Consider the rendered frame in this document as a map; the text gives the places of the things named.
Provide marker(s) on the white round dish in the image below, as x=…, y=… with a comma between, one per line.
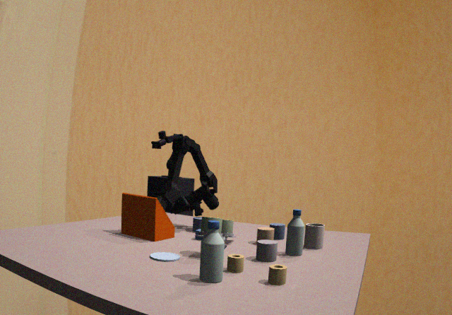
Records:
x=164, y=256

